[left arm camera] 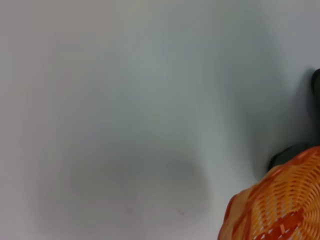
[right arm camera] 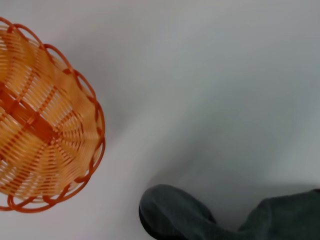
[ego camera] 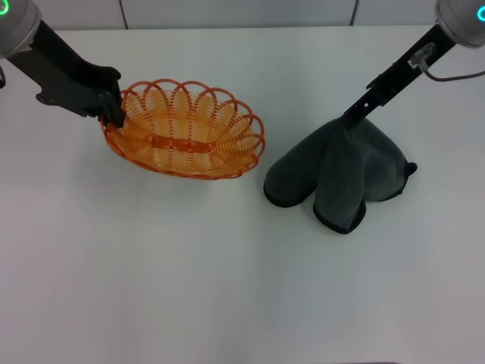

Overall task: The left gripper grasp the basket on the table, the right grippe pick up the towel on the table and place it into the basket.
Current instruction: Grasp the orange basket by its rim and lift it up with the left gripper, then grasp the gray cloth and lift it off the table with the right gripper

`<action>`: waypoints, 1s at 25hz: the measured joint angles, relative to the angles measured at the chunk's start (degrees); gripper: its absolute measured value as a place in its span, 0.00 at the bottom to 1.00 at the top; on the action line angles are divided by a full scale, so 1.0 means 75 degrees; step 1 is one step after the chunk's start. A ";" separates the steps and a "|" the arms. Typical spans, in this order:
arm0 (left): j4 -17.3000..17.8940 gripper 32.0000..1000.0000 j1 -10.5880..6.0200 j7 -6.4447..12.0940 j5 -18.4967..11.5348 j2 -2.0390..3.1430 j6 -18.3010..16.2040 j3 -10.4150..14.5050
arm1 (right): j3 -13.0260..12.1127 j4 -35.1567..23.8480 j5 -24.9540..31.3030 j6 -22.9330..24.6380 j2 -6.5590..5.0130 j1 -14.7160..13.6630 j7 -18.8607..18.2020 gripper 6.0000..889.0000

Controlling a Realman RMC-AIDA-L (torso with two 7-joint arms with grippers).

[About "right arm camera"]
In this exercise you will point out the dark grey towel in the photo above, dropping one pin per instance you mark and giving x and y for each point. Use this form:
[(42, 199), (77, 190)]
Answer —
[(175, 212)]

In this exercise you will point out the orange woven plastic basket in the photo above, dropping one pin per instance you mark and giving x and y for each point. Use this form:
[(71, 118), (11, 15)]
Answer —
[(50, 125)]

